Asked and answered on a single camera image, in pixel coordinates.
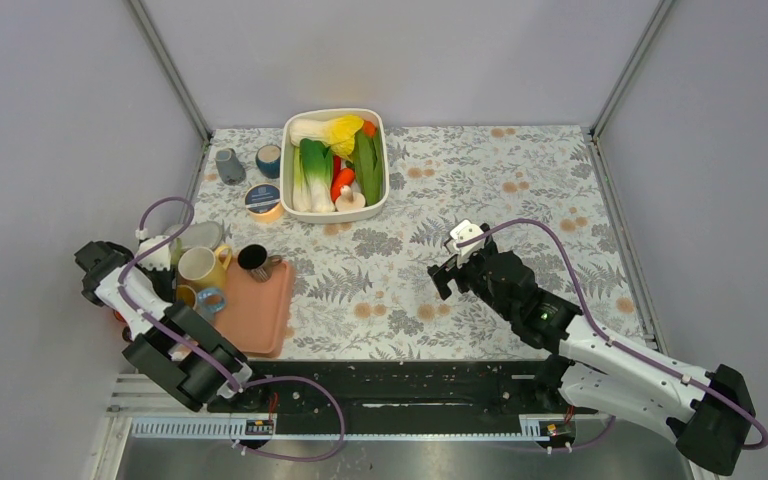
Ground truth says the yellow mug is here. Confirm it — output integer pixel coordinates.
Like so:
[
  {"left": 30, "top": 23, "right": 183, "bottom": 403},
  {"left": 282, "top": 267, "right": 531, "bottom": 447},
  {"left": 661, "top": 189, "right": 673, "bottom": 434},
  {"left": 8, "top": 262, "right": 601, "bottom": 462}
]
[{"left": 177, "top": 244, "right": 233, "bottom": 293}]

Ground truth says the light blue glazed mug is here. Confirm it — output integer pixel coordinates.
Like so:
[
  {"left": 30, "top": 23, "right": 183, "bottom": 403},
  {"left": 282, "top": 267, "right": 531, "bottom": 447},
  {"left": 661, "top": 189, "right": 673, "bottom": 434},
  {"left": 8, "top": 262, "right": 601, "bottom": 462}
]
[{"left": 175, "top": 285, "right": 227, "bottom": 323}]

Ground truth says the brown mug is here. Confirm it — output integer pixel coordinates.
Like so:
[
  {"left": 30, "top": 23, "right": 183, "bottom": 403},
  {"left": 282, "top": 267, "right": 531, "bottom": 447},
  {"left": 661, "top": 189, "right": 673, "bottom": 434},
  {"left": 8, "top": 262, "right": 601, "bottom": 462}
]
[{"left": 237, "top": 244, "right": 283, "bottom": 283}]

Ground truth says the grey mug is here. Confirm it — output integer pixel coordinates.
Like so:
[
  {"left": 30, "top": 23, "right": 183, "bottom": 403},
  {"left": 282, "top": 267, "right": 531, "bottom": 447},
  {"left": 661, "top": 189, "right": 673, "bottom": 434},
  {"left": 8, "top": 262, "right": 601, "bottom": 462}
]
[{"left": 215, "top": 148, "right": 246, "bottom": 185}]

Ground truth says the dark blue mug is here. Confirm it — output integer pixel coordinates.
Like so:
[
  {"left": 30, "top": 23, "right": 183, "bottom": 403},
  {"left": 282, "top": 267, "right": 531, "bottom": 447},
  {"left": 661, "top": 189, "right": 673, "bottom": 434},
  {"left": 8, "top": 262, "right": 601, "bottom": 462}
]
[{"left": 255, "top": 144, "right": 282, "bottom": 179}]

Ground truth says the light green mug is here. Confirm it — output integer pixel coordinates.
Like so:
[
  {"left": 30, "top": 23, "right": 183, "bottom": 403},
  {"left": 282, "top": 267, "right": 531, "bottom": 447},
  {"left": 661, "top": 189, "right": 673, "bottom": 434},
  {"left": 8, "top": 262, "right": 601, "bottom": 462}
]
[{"left": 168, "top": 238, "right": 183, "bottom": 268}]

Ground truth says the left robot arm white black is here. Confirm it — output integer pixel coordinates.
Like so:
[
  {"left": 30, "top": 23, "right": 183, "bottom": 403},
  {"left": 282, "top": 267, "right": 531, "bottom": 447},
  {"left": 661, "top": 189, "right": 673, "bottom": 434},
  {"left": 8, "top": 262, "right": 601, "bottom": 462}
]
[{"left": 74, "top": 241, "right": 271, "bottom": 412}]

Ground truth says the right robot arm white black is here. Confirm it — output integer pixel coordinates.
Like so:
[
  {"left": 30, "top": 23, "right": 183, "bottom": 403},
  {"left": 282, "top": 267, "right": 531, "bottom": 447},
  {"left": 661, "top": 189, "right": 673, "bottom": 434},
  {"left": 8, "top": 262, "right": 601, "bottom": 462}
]
[{"left": 427, "top": 240, "right": 756, "bottom": 476}]

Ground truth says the floral table mat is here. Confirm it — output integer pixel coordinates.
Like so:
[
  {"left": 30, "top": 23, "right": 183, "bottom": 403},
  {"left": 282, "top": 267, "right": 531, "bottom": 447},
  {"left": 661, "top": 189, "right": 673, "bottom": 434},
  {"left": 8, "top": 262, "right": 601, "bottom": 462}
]
[{"left": 194, "top": 126, "right": 648, "bottom": 360}]

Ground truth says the white mushroom toy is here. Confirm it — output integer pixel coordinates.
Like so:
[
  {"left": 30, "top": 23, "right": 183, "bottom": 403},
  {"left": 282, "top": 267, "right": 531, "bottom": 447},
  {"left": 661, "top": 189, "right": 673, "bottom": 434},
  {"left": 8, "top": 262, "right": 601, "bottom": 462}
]
[{"left": 334, "top": 185, "right": 366, "bottom": 213}]

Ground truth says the green leafy vegetable toy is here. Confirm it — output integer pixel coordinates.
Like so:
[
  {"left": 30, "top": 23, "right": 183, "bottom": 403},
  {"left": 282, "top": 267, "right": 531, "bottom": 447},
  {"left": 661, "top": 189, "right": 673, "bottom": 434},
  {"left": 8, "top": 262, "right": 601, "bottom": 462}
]
[{"left": 353, "top": 131, "right": 383, "bottom": 206}]

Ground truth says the orange carrot toy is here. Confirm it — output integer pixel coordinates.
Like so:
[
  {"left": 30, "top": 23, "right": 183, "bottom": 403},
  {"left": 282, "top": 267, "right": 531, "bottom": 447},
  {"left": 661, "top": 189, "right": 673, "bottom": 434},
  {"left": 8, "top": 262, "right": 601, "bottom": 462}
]
[{"left": 330, "top": 168, "right": 355, "bottom": 202}]

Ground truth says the red chili toy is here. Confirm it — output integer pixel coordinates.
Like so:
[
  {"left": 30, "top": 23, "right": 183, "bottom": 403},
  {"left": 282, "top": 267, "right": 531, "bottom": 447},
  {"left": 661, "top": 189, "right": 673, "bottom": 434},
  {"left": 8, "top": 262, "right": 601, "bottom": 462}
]
[{"left": 332, "top": 155, "right": 342, "bottom": 181}]

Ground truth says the pink plastic tray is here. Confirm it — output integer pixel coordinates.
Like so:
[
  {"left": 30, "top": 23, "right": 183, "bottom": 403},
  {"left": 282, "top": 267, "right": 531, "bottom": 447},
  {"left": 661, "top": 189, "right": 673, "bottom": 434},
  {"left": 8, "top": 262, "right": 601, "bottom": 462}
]
[{"left": 214, "top": 261, "right": 296, "bottom": 359}]

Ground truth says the bok choy toy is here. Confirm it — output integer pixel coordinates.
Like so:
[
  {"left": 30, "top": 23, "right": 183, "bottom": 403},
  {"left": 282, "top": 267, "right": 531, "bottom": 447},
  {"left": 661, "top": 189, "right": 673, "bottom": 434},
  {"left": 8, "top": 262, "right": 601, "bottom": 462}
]
[{"left": 293, "top": 138, "right": 335, "bottom": 213}]

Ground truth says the napa cabbage toy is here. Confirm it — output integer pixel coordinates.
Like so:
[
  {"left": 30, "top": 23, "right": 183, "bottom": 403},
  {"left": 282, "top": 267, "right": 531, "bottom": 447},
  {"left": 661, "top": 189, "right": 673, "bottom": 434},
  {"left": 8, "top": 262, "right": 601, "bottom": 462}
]
[{"left": 287, "top": 115, "right": 365, "bottom": 158}]

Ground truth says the white vegetable tray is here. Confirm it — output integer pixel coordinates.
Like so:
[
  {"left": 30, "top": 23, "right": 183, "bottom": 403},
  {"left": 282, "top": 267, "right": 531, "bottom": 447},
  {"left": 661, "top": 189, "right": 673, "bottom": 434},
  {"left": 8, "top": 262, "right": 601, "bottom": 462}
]
[{"left": 279, "top": 108, "right": 390, "bottom": 224}]

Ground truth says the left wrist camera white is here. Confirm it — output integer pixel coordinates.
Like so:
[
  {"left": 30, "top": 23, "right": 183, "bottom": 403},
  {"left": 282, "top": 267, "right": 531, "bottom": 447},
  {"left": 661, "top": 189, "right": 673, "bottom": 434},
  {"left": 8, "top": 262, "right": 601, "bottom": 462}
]
[{"left": 135, "top": 229, "right": 172, "bottom": 271}]

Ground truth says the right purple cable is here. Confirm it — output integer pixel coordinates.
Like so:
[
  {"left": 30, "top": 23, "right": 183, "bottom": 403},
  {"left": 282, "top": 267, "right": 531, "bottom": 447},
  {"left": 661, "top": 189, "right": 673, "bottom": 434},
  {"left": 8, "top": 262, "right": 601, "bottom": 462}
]
[{"left": 456, "top": 218, "right": 768, "bottom": 455}]

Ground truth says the purple cable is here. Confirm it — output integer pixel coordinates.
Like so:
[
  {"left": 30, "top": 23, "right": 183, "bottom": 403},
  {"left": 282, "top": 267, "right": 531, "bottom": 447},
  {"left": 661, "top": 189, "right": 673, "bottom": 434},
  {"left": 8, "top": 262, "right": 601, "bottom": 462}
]
[
  {"left": 116, "top": 195, "right": 347, "bottom": 464},
  {"left": 456, "top": 218, "right": 768, "bottom": 455}
]

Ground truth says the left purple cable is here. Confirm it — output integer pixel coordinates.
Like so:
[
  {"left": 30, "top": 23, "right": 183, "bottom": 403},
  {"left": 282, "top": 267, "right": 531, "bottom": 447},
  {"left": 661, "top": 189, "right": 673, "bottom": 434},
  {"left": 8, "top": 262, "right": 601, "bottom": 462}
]
[{"left": 116, "top": 195, "right": 347, "bottom": 464}]

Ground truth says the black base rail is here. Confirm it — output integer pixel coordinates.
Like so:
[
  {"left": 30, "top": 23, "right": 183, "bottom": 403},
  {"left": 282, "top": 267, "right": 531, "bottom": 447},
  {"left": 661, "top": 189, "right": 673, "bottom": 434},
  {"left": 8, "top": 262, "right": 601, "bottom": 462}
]
[{"left": 207, "top": 360, "right": 569, "bottom": 438}]

